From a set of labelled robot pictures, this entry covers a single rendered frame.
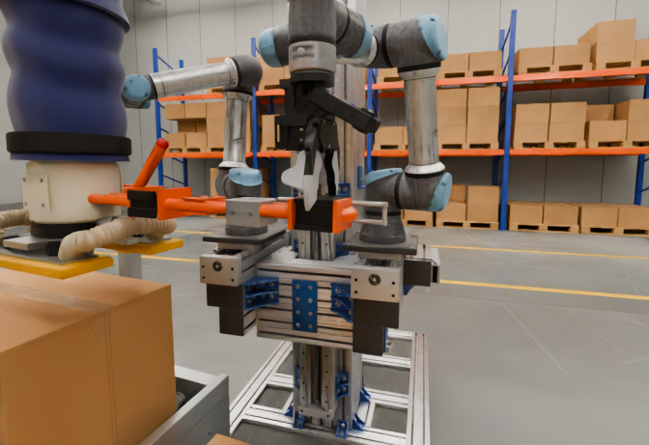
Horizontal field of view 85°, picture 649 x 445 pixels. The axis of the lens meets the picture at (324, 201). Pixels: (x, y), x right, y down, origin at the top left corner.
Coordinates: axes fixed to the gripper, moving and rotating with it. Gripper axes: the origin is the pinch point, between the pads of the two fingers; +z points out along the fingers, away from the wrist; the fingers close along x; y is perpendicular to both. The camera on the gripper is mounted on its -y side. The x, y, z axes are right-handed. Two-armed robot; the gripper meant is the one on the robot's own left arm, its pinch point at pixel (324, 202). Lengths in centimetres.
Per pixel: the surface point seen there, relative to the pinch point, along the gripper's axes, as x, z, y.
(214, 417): -24, 72, 47
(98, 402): 5, 48, 54
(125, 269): -42, 38, 107
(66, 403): 12, 44, 54
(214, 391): -25, 63, 47
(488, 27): -868, -299, -27
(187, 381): -27, 65, 60
